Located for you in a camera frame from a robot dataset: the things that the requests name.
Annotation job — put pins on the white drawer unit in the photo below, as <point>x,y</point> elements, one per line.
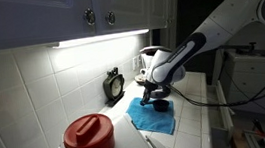
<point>257,80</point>

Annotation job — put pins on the round metal cabinet knob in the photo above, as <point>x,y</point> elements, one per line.
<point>89,16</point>
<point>110,18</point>

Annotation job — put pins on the small black pot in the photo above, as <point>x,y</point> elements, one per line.
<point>161,105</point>

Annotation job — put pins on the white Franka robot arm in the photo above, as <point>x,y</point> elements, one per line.
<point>227,19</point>

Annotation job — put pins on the white wall outlet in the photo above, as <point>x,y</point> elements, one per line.
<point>135,63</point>
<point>139,60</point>

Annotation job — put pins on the under-cabinet light strip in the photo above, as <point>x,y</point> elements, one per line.
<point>101,38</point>

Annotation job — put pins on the red lidded white container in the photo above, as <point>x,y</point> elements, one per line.
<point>130,144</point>

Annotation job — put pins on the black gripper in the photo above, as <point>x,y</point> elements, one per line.
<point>151,88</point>

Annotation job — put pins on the blue towel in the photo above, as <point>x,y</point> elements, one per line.
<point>151,120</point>

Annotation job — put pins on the white plate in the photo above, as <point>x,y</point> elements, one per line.
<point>139,80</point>

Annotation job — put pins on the blue-grey upper cabinet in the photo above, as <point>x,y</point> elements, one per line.
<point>32,18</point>

